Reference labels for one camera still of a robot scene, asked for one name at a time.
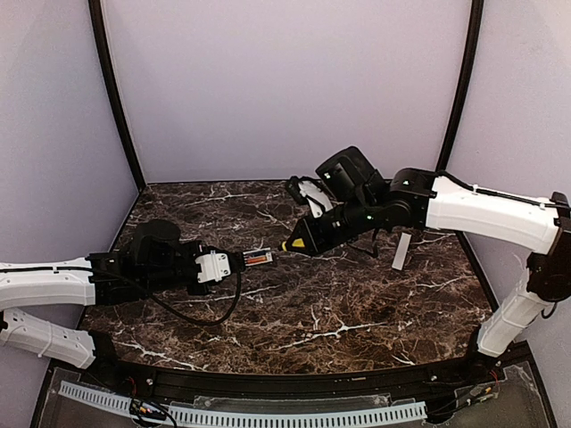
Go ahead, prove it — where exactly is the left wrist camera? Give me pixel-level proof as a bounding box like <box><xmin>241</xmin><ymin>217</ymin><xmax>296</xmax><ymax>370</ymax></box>
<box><xmin>195</xmin><ymin>251</ymin><xmax>232</xmax><ymax>284</ymax></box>

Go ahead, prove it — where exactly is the left black frame post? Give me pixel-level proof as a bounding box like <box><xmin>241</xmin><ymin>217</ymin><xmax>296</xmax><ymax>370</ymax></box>
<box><xmin>87</xmin><ymin>0</ymin><xmax>146</xmax><ymax>193</ymax></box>

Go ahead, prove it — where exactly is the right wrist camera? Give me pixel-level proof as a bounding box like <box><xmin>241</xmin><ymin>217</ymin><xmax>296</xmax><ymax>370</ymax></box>
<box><xmin>285</xmin><ymin>176</ymin><xmax>333</xmax><ymax>218</ymax></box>

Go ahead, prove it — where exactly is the right black frame post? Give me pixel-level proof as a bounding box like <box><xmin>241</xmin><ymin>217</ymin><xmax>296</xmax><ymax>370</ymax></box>
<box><xmin>435</xmin><ymin>0</ymin><xmax>484</xmax><ymax>170</ymax></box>

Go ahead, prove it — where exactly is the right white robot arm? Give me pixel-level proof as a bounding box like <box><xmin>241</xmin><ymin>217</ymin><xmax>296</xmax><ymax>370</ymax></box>
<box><xmin>281</xmin><ymin>146</ymin><xmax>570</xmax><ymax>358</ymax></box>

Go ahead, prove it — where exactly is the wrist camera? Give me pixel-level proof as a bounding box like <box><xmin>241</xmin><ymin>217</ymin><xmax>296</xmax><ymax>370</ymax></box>
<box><xmin>285</xmin><ymin>176</ymin><xmax>333</xmax><ymax>218</ymax></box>
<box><xmin>195</xmin><ymin>251</ymin><xmax>232</xmax><ymax>284</ymax></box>

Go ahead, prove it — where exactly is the black frame post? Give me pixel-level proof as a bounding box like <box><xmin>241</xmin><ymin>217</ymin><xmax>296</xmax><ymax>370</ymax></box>
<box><xmin>87</xmin><ymin>0</ymin><xmax>146</xmax><ymax>193</ymax></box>
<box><xmin>435</xmin><ymin>0</ymin><xmax>484</xmax><ymax>170</ymax></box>

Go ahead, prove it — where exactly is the white slotted cable duct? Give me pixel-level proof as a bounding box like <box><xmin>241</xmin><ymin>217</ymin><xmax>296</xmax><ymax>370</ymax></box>
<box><xmin>58</xmin><ymin>381</ymin><xmax>427</xmax><ymax>427</ymax></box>

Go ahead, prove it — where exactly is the white remote control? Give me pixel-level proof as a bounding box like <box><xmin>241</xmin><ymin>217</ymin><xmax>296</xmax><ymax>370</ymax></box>
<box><xmin>242</xmin><ymin>248</ymin><xmax>273</xmax><ymax>268</ymax></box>

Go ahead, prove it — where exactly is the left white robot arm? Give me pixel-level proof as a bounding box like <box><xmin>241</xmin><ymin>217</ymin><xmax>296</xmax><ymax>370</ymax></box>
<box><xmin>1</xmin><ymin>219</ymin><xmax>245</xmax><ymax>369</ymax></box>

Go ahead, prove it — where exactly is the black front table rail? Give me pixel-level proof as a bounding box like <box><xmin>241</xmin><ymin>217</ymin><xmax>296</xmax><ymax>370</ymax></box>
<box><xmin>80</xmin><ymin>358</ymin><xmax>505</xmax><ymax>401</ymax></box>

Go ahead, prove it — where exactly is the orange battery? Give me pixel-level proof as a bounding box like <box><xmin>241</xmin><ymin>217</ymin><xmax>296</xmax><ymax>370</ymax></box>
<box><xmin>246</xmin><ymin>258</ymin><xmax>271</xmax><ymax>265</ymax></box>

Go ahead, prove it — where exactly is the white battery cover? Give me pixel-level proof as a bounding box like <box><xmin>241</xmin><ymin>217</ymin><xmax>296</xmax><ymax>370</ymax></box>
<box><xmin>392</xmin><ymin>233</ymin><xmax>411</xmax><ymax>270</ymax></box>

